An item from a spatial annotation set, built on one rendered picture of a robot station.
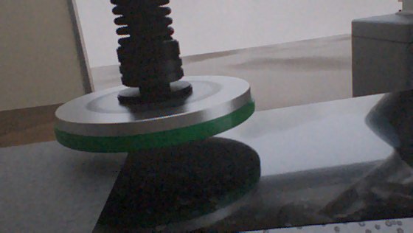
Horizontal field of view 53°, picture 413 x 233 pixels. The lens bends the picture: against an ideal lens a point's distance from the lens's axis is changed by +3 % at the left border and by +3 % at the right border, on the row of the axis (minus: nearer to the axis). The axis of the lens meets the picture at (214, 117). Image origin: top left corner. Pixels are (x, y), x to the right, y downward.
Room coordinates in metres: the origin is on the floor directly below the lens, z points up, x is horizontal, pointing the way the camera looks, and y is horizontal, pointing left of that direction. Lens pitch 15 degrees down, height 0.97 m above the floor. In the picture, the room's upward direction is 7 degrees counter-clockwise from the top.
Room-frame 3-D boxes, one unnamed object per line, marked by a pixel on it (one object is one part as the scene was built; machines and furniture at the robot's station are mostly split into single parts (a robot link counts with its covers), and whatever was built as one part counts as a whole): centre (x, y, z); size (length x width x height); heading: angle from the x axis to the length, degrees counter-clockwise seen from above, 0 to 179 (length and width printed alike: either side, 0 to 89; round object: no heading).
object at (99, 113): (0.44, 0.06, 0.87); 0.21 x 0.21 x 0.01
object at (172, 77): (0.44, 0.06, 0.90); 0.07 x 0.07 x 0.01
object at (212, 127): (0.44, 0.06, 0.87); 0.22 x 0.22 x 0.04
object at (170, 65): (0.44, 0.06, 0.91); 0.07 x 0.07 x 0.01
